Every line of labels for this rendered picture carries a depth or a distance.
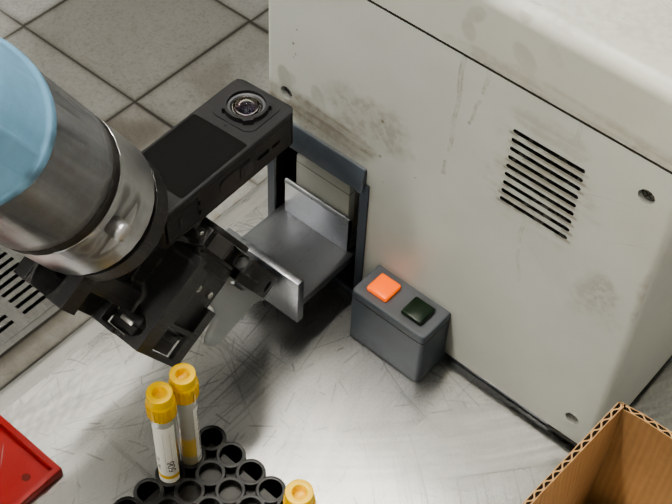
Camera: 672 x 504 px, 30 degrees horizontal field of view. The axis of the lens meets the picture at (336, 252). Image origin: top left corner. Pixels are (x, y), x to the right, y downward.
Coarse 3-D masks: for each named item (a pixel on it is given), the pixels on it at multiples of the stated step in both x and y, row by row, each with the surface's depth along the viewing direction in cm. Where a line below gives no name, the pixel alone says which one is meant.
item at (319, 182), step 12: (300, 156) 82; (300, 168) 83; (312, 168) 82; (300, 180) 83; (312, 180) 82; (324, 180) 81; (336, 180) 81; (312, 192) 83; (324, 192) 82; (336, 192) 81; (348, 192) 80; (336, 204) 82; (348, 204) 81; (348, 216) 82
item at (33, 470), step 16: (0, 416) 79; (0, 432) 79; (16, 432) 78; (0, 448) 78; (16, 448) 78; (32, 448) 77; (0, 464) 77; (16, 464) 77; (32, 464) 77; (48, 464) 77; (0, 480) 76; (16, 480) 76; (32, 480) 77; (48, 480) 76; (0, 496) 76; (16, 496) 76; (32, 496) 76
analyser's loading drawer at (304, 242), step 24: (288, 192) 84; (288, 216) 86; (312, 216) 84; (336, 216) 82; (240, 240) 82; (264, 240) 84; (288, 240) 84; (312, 240) 85; (336, 240) 84; (264, 264) 81; (288, 264) 83; (312, 264) 83; (336, 264) 83; (288, 288) 81; (312, 288) 82; (288, 312) 83
